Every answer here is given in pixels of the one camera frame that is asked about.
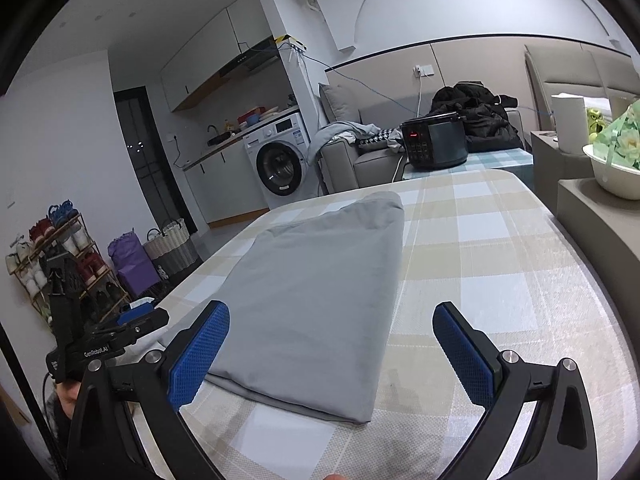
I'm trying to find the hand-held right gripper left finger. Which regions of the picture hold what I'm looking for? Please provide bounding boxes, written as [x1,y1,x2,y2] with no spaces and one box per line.
[67,301,231,480]

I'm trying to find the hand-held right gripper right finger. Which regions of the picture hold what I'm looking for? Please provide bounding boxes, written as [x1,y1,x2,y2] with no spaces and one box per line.
[432,302,598,480]

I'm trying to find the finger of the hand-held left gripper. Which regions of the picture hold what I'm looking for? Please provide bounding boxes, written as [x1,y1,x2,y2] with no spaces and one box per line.
[97,309,171,348]
[118,304,157,325]

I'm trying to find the grey t-shirt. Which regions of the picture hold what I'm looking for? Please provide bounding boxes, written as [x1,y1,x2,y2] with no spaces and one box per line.
[206,191,405,425]

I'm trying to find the light grey clothes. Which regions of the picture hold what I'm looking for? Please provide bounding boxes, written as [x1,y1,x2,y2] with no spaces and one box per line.
[307,121,383,166]

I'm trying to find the purple bag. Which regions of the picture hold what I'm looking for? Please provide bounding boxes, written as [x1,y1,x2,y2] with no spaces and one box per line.
[107,227,163,301]

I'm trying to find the shoe rack with shoes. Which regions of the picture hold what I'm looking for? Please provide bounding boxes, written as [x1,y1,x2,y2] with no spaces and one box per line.
[5,199,131,331]

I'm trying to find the woven basket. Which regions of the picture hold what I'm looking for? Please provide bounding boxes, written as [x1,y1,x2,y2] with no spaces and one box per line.
[142,217,203,286]

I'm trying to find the black door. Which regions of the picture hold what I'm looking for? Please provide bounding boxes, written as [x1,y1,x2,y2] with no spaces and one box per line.
[114,86,211,233]

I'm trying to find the kitchen counter cabinet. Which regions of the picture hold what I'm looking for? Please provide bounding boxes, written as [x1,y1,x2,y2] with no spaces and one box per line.
[182,105,301,226]

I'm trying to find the grey side cabinet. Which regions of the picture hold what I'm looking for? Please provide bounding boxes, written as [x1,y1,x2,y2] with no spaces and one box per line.
[530,129,640,286]

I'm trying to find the teal checked cloth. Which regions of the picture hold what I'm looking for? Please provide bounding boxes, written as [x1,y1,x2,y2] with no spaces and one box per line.
[402,149,535,183]

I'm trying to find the white washing machine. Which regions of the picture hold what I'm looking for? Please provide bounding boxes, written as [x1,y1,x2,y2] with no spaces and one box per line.
[243,112,321,198]

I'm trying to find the grey sofa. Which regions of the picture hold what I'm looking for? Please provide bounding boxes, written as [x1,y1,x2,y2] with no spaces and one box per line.
[317,82,526,196]

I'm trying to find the black electric pressure cooker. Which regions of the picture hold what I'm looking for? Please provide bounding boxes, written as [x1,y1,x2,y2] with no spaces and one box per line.
[400,112,469,170]

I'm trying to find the white bowl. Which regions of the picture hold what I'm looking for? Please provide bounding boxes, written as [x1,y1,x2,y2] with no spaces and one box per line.
[581,142,640,201]

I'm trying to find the houndstooth pillow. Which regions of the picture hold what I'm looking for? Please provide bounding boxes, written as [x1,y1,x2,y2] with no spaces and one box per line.
[357,129,403,147]

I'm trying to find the black jacket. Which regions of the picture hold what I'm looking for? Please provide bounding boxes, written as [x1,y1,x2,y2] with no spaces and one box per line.
[430,81,523,153]

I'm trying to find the upper kitchen cabinet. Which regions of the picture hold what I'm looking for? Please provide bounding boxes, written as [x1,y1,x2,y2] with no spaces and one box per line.
[160,0,281,113]

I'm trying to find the green plastic bag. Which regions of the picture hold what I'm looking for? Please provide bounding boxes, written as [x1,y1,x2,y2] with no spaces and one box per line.
[592,100,640,171]

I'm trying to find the range hood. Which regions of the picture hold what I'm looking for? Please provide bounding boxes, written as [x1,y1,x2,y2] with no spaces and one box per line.
[219,42,281,78]

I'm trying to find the grey sofa cushion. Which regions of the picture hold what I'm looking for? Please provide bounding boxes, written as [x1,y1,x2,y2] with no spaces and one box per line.
[319,82,366,128]

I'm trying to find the beige bed headboard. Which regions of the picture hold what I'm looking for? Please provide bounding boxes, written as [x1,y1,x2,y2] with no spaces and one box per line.
[522,42,640,133]

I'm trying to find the black cable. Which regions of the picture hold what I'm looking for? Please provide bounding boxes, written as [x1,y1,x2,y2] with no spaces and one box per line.
[0,320,58,480]

